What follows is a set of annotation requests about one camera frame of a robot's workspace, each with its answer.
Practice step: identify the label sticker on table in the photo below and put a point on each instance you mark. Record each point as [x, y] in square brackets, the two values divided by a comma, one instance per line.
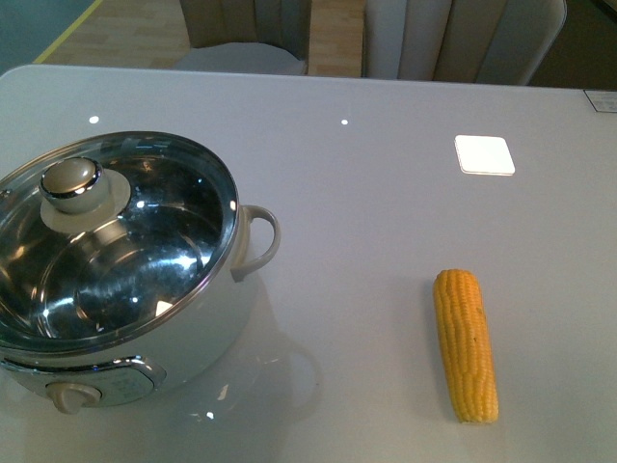
[602, 101]

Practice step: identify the beige upholstered chair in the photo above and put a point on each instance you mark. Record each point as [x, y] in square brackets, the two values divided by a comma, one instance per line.
[461, 41]
[247, 36]

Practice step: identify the yellow corn cob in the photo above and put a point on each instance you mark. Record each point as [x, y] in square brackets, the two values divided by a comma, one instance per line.
[465, 346]

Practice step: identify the right beige upholstered chair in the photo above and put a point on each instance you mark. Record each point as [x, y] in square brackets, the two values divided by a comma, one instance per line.
[461, 41]

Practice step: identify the left beige upholstered chair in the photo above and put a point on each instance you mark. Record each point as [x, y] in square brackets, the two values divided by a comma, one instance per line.
[247, 36]

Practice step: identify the glass pot lid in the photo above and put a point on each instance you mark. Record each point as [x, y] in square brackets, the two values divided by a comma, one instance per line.
[97, 285]

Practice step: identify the white electric cooking pot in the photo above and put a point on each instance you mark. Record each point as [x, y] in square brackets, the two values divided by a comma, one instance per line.
[177, 348]

